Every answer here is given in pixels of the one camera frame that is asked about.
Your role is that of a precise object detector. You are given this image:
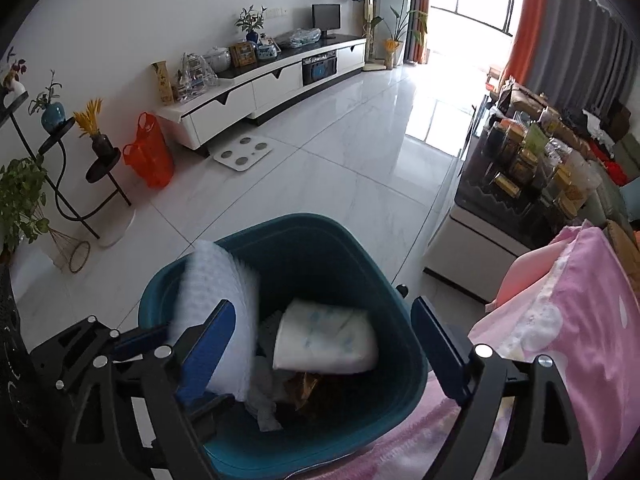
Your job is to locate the orange plastic bag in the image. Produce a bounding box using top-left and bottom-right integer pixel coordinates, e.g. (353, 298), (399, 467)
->
(122, 112), (175, 189)

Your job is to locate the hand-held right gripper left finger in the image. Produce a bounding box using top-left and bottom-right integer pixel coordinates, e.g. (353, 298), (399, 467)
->
(70, 300), (238, 480)

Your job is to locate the clear plastic bag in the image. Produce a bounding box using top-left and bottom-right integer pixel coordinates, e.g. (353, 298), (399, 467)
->
(276, 27), (322, 50)

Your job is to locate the yellow dried flowers dark vase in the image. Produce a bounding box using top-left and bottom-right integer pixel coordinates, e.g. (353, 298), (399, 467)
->
(74, 99), (115, 159)

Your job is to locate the plant in blue vase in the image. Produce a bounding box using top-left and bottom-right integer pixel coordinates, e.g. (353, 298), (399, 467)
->
(235, 5), (269, 46)

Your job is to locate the black monitor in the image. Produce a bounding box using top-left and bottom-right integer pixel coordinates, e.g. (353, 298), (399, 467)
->
(312, 3), (343, 41)

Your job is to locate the black metal plant stand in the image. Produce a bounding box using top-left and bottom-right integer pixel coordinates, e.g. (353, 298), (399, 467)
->
(0, 92), (134, 239)

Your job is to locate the black stereo unit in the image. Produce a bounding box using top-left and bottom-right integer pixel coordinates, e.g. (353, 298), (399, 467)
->
(301, 55), (340, 86)

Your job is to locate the white ceramic jar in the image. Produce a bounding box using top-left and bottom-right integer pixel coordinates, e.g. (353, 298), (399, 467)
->
(205, 46), (232, 74)

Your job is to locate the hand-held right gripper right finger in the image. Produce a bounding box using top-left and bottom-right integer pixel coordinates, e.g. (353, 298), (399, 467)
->
(410, 296), (588, 480)

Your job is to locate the green pothos plant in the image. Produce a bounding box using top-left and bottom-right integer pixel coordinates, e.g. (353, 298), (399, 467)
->
(0, 155), (51, 262)

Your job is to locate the teal plastic bin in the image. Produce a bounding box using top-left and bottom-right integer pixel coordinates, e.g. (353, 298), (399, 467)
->
(137, 213), (430, 476)

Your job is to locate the white tissue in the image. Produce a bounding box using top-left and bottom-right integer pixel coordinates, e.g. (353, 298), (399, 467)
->
(245, 355), (284, 432)

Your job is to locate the white bathroom scale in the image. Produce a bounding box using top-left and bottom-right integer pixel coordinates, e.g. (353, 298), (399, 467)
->
(212, 135), (275, 172)

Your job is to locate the clear plastic packaging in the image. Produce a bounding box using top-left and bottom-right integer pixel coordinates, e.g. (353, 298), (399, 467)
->
(175, 52), (219, 101)

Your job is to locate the cluster of jars and tins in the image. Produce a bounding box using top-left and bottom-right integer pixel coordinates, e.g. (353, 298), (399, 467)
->
(480, 80), (617, 222)

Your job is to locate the white round floor plate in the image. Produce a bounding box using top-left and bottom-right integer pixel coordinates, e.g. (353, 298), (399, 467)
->
(97, 207), (137, 249)

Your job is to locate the red cloth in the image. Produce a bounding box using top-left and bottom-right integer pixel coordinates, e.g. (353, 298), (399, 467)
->
(587, 140), (629, 187)

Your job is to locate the plant in teal pot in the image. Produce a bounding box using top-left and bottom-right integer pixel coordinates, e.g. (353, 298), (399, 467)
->
(28, 70), (67, 134)

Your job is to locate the white TV cabinet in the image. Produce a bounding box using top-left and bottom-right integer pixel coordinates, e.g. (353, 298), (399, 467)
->
(155, 34), (368, 151)

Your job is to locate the blue-dotted white diaper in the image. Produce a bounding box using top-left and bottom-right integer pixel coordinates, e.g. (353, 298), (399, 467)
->
(272, 298), (379, 375)

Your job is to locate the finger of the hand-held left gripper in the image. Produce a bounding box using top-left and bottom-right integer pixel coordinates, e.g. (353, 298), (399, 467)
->
(30, 314), (170, 392)
(186, 394), (237, 428)

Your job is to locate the pink floral blanket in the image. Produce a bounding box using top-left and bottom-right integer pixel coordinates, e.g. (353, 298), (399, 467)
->
(350, 225), (640, 480)

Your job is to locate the orange snack wrapper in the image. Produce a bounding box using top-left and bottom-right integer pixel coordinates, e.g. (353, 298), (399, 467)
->
(284, 371), (321, 413)

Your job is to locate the salmon pink sheet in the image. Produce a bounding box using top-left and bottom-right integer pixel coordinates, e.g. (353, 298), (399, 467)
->
(492, 245), (557, 312)

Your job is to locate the wooden picture frame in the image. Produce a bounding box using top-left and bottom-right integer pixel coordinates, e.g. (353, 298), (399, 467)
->
(229, 41), (259, 68)

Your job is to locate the red flower plant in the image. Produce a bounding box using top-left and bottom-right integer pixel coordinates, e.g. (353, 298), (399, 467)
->
(0, 47), (29, 106)

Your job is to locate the gold wire basket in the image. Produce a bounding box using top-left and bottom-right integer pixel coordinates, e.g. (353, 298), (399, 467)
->
(47, 227), (92, 275)

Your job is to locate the tall yellow vase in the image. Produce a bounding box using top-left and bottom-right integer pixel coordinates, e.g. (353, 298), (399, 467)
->
(152, 60), (176, 107)

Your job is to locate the tall green potted plant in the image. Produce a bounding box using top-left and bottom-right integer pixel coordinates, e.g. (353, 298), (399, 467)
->
(370, 0), (430, 69)

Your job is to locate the orange and grey curtain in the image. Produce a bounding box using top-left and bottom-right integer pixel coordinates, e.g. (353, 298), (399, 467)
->
(500, 0), (640, 126)

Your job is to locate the green sofa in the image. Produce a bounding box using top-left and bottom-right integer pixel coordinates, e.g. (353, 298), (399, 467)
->
(585, 135), (640, 233)

